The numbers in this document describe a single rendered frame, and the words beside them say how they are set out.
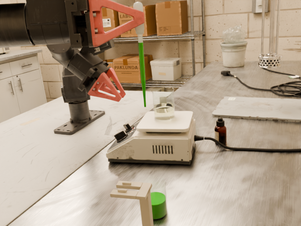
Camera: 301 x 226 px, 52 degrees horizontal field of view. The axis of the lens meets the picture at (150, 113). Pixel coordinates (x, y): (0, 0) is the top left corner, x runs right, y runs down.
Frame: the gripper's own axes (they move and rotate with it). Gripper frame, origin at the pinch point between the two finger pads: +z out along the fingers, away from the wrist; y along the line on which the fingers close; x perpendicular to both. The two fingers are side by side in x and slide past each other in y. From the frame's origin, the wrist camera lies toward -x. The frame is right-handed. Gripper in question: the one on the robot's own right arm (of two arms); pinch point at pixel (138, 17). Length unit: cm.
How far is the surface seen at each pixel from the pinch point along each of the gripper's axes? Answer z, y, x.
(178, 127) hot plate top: 8.4, 16.2, 23.7
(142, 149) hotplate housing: 0.3, 17.8, 28.8
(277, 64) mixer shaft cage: 44, 42, 17
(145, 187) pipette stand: -1.3, -11.8, 20.2
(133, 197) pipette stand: -3.0, -13.4, 20.4
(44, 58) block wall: -96, 357, 51
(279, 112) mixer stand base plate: 43, 38, 31
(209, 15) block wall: 86, 253, 8
